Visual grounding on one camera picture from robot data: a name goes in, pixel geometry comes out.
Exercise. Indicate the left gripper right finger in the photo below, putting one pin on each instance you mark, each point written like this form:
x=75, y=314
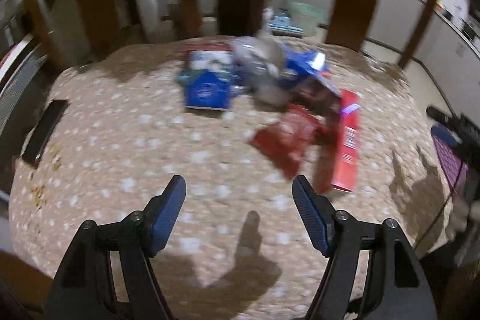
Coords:
x=372, y=269

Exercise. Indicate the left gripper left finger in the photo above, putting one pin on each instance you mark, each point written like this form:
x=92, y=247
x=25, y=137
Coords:
x=106, y=272

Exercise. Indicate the purple plastic basket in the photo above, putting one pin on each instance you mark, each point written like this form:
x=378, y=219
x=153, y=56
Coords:
x=453, y=168

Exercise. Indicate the long red carton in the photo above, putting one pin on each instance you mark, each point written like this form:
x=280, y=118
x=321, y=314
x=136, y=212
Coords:
x=339, y=154

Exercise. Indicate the red snack packet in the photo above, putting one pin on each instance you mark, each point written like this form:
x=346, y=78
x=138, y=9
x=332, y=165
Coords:
x=286, y=141

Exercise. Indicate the blue carton with red label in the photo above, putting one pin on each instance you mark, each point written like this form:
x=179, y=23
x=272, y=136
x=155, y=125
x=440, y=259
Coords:
x=300, y=67

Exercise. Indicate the clear plastic bag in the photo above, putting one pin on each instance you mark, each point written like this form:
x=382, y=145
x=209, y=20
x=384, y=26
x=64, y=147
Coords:
x=260, y=61

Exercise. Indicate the blue carton with barcode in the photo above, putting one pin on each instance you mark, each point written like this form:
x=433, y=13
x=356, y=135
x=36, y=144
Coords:
x=206, y=90

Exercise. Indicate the blue white wrapper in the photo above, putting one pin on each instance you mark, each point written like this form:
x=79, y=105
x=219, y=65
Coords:
x=210, y=58

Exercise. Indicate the white gloved right hand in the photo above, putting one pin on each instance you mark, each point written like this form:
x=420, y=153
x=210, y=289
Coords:
x=461, y=213

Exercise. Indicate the black flat remote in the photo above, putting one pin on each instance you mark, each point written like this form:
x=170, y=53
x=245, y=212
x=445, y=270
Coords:
x=42, y=132

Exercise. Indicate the green lined waste bin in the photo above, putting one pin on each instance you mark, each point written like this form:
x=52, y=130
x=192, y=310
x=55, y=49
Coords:
x=306, y=17

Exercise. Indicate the blue flat mop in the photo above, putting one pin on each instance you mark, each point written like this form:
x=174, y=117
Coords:
x=280, y=23

